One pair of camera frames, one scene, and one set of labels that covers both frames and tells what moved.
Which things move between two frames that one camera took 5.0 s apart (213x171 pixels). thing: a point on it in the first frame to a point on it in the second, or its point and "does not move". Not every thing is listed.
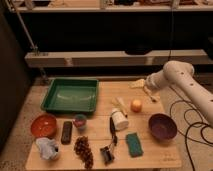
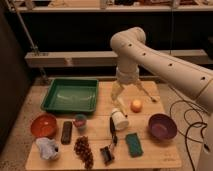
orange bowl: [44, 125] does not move
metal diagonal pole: [31, 44] does not move
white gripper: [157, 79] to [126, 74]
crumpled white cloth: [48, 148] does not move
